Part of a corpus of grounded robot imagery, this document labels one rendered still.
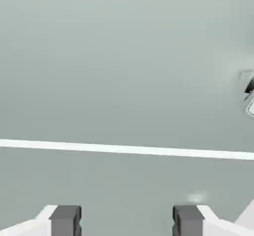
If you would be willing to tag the grey-green cabinet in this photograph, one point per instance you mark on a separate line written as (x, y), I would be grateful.
(127, 150)

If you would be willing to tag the grey-green cabinet door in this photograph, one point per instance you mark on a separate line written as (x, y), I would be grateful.
(111, 61)
(127, 184)

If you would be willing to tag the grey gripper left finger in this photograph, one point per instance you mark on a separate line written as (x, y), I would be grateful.
(63, 222)

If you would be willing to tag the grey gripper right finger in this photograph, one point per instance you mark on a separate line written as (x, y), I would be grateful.
(188, 222)

